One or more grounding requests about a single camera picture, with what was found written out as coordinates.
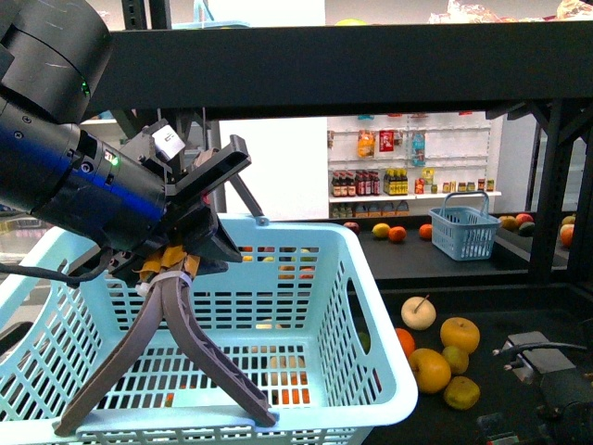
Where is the white pear with stem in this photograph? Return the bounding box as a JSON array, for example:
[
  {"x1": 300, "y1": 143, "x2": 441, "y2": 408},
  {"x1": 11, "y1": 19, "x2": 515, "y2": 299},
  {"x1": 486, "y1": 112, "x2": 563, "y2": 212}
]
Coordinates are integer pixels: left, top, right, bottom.
[{"x1": 400, "y1": 296, "x2": 436, "y2": 331}]

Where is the yellow orange pear back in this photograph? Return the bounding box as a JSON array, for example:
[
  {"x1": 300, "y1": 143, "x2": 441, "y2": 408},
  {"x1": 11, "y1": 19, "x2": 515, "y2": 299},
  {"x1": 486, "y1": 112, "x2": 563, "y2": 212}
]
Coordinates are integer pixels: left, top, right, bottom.
[{"x1": 440, "y1": 317, "x2": 481, "y2": 354}]

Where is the black metal shelf rack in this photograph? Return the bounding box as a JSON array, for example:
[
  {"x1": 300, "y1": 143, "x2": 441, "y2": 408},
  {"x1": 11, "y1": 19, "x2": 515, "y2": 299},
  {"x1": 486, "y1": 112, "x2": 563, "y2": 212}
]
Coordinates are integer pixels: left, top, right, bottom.
[{"x1": 78, "y1": 0, "x2": 593, "y2": 445}]

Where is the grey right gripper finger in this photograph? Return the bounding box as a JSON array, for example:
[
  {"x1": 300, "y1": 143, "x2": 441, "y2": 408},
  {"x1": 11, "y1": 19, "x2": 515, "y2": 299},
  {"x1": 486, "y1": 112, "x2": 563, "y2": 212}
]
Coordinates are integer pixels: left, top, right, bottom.
[{"x1": 54, "y1": 285, "x2": 163, "y2": 437}]

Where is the brown kiwi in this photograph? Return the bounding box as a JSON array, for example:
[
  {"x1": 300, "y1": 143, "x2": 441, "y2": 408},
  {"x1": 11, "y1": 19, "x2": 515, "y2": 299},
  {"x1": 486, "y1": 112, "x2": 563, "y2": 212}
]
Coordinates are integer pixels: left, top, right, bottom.
[
  {"x1": 441, "y1": 345, "x2": 470, "y2": 375},
  {"x1": 443, "y1": 375, "x2": 481, "y2": 411}
]

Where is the brown kiwi lower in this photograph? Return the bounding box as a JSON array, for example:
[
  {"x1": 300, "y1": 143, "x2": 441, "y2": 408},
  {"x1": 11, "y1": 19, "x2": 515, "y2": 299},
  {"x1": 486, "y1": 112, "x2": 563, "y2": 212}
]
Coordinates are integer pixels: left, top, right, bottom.
[{"x1": 443, "y1": 375, "x2": 481, "y2": 411}]

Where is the black wrist camera unit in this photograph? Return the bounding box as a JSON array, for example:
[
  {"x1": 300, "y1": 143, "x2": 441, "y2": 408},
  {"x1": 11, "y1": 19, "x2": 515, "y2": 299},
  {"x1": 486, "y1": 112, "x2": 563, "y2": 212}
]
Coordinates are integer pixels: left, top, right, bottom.
[{"x1": 477, "y1": 331, "x2": 592, "y2": 444}]

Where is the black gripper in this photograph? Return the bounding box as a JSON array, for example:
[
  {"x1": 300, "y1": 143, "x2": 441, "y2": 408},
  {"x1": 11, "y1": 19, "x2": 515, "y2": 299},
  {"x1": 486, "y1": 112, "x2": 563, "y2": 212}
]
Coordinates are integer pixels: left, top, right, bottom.
[{"x1": 107, "y1": 135, "x2": 277, "y2": 427}]

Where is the light blue shopping basket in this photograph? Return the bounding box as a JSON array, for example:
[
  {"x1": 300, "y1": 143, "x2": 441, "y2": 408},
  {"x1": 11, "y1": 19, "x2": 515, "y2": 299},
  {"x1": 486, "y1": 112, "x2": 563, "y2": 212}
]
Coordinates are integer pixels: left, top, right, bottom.
[{"x1": 1, "y1": 215, "x2": 418, "y2": 444}]

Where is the small orange tangerine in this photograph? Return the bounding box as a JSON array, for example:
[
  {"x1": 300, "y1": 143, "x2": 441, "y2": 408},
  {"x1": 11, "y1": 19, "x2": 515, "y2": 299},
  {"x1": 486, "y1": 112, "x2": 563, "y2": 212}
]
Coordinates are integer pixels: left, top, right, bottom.
[{"x1": 395, "y1": 327, "x2": 416, "y2": 358}]

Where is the brown kiwi upper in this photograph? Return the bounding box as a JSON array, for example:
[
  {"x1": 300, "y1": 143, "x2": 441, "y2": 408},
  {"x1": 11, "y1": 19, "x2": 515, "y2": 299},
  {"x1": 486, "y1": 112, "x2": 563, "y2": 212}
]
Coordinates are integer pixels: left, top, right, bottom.
[{"x1": 441, "y1": 345, "x2": 470, "y2": 375}]

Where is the white wall product shelf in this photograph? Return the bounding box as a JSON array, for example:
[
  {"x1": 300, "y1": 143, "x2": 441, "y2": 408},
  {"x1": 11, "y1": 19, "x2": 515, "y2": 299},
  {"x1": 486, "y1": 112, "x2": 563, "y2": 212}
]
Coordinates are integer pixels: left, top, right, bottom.
[{"x1": 327, "y1": 111, "x2": 502, "y2": 219}]

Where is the yellow orange fruit centre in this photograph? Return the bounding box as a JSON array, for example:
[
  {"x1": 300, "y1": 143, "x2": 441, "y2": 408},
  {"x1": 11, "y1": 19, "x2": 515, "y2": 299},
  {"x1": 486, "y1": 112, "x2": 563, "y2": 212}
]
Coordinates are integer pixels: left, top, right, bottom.
[{"x1": 408, "y1": 348, "x2": 451, "y2": 394}]

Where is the small blue basket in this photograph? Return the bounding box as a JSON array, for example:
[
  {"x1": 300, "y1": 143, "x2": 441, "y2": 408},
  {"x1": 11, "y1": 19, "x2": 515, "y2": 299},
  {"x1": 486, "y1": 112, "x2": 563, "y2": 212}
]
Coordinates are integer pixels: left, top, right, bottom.
[{"x1": 429, "y1": 191, "x2": 501, "y2": 261}]

